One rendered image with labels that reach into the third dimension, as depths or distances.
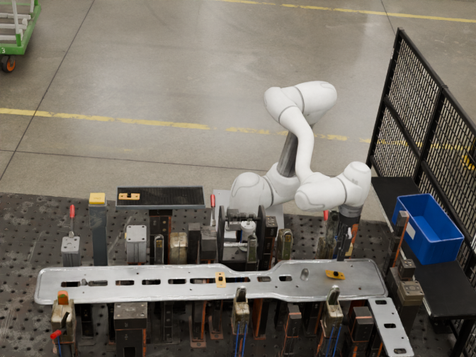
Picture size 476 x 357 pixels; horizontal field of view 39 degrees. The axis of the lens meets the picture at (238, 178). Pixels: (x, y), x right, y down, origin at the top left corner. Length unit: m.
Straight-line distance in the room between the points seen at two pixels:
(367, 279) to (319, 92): 0.80
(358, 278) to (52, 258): 1.40
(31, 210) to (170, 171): 1.66
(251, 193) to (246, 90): 2.97
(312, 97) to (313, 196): 0.63
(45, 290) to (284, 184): 1.23
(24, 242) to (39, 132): 2.20
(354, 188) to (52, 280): 1.20
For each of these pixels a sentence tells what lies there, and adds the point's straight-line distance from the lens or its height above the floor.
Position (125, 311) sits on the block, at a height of 1.03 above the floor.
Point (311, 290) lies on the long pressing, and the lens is 2.69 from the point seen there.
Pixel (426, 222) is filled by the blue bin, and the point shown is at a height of 1.03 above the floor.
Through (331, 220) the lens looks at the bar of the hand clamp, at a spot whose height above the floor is 1.17.
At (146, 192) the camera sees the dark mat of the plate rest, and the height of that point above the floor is 1.16.
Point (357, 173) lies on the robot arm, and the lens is 2.39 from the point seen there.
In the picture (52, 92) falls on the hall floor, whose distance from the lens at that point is 5.95.
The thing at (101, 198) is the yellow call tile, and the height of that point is 1.16.
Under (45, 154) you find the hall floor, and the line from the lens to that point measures 5.16.
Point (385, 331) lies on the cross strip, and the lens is 2.62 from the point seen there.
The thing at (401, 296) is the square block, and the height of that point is 1.02.
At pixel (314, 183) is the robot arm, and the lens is 2.35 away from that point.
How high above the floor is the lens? 2.88
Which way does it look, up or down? 36 degrees down
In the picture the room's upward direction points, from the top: 6 degrees clockwise
